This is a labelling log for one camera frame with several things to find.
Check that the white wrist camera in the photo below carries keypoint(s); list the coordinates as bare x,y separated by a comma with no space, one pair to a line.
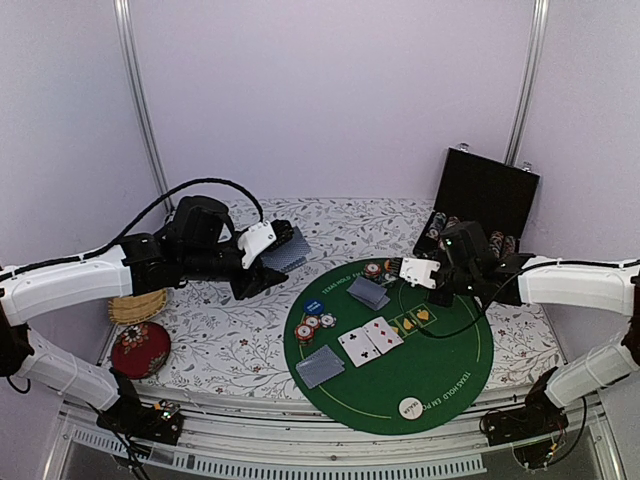
263,236
417,272

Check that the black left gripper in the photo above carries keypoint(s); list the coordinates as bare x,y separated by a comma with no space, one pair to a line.
255,283

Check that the black poker chip case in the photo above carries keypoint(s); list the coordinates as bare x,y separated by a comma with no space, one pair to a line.
475,188

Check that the round green poker mat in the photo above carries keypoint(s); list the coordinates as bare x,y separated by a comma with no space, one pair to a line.
445,359

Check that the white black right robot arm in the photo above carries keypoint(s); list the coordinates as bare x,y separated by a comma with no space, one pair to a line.
469,267

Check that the blue playing card deck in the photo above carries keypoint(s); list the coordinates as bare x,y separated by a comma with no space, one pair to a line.
288,256

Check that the blue blind button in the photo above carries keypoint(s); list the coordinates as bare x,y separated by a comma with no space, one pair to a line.
313,307

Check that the left aluminium frame post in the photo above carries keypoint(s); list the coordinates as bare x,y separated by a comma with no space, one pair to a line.
124,24

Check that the aluminium frame post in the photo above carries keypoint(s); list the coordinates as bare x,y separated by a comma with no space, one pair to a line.
124,24
532,63

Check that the red floral round cushion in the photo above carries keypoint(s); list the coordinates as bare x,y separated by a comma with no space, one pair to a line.
141,350

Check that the two of clubs card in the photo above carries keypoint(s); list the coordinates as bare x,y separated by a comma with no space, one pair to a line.
358,347

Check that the white dealer button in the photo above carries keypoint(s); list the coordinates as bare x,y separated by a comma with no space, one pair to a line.
411,408

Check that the woven bamboo basket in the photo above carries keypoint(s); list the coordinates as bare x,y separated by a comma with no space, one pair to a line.
132,310

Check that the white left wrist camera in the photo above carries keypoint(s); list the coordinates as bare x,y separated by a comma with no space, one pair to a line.
263,236

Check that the face-down card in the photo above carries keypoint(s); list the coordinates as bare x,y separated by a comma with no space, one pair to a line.
375,300
304,370
362,285
326,362

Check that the right aluminium frame post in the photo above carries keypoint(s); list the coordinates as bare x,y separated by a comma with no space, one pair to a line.
532,63

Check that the single red five chip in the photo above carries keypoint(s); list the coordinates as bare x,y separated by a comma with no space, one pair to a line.
312,321

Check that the floral white table cloth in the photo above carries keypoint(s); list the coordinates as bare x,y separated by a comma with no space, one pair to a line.
221,346

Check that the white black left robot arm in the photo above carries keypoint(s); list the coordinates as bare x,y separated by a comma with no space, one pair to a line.
198,242

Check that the three of diamonds card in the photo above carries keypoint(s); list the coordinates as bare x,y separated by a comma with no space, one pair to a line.
382,335

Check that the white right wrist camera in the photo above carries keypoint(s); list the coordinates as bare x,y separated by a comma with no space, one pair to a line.
417,272

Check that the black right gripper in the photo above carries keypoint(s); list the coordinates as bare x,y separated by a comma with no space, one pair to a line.
440,299

